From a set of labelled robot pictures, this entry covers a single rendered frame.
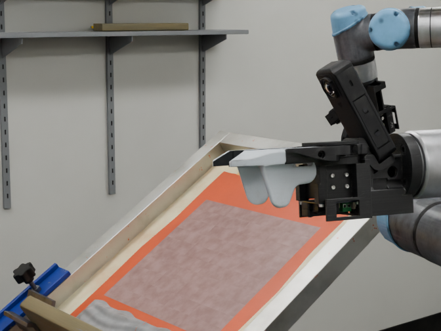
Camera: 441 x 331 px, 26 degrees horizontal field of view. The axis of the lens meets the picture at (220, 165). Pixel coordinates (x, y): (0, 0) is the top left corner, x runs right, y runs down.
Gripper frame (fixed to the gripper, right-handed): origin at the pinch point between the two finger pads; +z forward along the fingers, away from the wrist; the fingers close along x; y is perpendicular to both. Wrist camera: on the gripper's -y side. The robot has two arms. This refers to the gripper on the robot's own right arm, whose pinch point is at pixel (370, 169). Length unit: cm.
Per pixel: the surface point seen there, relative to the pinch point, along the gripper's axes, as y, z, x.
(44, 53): -200, -8, 34
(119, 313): -8, 4, -63
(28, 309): -14, -2, -77
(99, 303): -16, 4, -63
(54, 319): -5, -3, -77
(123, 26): -186, -10, 64
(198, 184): -23.7, -4.8, -28.1
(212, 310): 11, 2, -55
